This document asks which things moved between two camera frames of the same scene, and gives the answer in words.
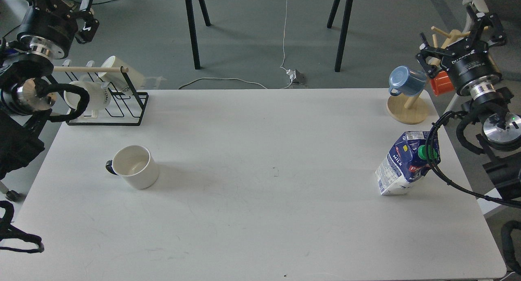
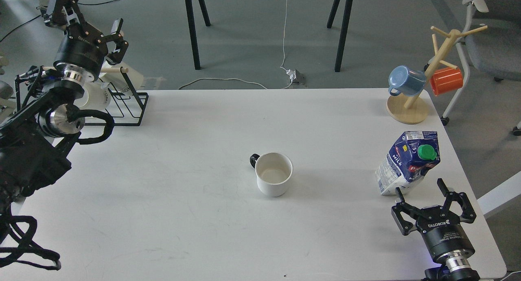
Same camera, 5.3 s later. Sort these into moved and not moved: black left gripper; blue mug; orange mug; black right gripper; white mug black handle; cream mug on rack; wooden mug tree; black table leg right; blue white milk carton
Moved: white mug black handle; black right gripper; black left gripper
Not moved: blue mug; blue white milk carton; wooden mug tree; orange mug; cream mug on rack; black table leg right
